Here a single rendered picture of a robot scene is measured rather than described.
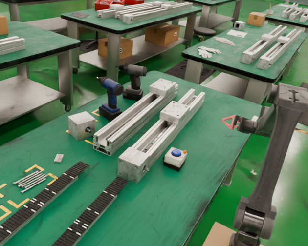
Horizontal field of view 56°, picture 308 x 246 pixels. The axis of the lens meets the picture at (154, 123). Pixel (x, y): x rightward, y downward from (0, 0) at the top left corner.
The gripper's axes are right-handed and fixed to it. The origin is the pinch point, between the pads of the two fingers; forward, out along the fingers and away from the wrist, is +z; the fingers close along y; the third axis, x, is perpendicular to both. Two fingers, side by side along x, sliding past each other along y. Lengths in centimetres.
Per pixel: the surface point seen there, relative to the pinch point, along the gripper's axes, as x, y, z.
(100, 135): 21, 44, 36
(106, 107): 8, 29, 58
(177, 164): 24.4, 21.4, 6.7
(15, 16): -81, -10, 380
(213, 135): 8.8, -14.0, 15.6
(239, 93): -46, -194, 114
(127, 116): 10, 24, 45
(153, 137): 16.8, 20.2, 26.1
